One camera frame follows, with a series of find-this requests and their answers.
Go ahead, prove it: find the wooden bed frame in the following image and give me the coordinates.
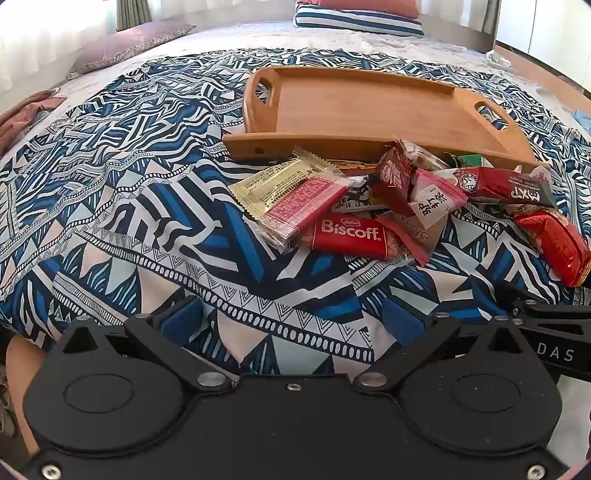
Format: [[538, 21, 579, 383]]
[[418, 13, 591, 109]]

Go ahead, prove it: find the blue white striped pillow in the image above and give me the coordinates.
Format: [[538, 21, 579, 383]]
[[293, 2, 424, 38]]

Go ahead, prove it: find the white crumpled cloth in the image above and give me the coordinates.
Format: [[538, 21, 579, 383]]
[[484, 48, 514, 71]]

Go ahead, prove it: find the dark red snack packet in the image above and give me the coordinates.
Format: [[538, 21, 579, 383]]
[[368, 140, 415, 216]]

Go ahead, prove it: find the grey-green curtain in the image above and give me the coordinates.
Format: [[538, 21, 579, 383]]
[[115, 0, 154, 32]]

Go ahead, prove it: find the black and white packet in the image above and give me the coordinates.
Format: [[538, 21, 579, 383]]
[[341, 178, 394, 212]]

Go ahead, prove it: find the shiny red snack packet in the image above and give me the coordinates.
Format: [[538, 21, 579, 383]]
[[514, 208, 591, 288]]

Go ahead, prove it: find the salmon folded blanket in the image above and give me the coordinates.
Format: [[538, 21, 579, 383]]
[[295, 0, 420, 20]]

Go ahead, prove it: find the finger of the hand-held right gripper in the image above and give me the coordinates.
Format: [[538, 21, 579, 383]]
[[496, 281, 591, 326]]

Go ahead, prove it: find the white sheer curtain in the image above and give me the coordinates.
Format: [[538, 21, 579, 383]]
[[0, 0, 296, 95]]

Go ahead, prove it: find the red biscuit packet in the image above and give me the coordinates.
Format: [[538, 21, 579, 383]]
[[304, 211, 394, 262]]

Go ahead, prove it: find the white wardrobe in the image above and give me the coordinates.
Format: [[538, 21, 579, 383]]
[[496, 0, 591, 95]]

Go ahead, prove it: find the brown cloth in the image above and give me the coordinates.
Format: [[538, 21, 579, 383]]
[[0, 90, 66, 155]]

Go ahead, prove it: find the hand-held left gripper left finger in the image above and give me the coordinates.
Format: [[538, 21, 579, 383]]
[[60, 296, 234, 394]]

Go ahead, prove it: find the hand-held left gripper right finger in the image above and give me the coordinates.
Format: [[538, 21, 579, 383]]
[[353, 299, 527, 394]]

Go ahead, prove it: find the blue white patterned blanket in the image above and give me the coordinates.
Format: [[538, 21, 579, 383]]
[[0, 46, 591, 376]]

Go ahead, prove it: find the pink-red packet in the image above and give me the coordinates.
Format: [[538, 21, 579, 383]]
[[374, 210, 450, 267]]

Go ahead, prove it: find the green snack packet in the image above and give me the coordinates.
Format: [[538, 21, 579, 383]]
[[444, 152, 496, 169]]

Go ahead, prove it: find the gold foil packet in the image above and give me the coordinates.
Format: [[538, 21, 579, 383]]
[[229, 147, 321, 219]]

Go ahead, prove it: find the long red black-ended packet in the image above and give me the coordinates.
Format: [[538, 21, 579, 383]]
[[438, 165, 557, 208]]

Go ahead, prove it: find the purple pillow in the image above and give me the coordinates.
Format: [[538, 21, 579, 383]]
[[68, 21, 197, 79]]

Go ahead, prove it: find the pink clear wafer packet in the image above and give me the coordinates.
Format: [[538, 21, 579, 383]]
[[257, 167, 354, 254]]

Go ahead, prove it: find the pink and white candy packet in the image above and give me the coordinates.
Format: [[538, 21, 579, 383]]
[[410, 168, 468, 230]]

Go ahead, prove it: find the wooden tray with handles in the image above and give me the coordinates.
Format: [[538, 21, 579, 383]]
[[222, 66, 552, 178]]

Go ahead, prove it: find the light grey bed sheet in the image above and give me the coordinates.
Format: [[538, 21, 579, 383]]
[[44, 16, 591, 121]]

